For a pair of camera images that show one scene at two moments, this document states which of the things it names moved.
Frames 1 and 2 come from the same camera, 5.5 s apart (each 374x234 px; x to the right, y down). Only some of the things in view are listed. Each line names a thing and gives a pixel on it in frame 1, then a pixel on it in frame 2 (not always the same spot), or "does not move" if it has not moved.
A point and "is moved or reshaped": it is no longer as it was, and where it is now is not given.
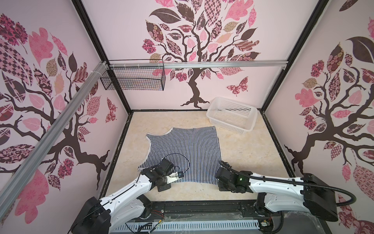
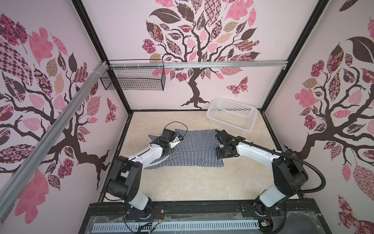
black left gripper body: [163, 185] -> [171, 150]
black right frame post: [314, 15] does not move
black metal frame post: [100, 49] does not move
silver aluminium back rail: [277, 64] does not move
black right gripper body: [223, 187] -> [220, 152]
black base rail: [157, 210] does not move
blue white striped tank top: [194, 150] is moved or reshaped
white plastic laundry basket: [231, 116] does not move
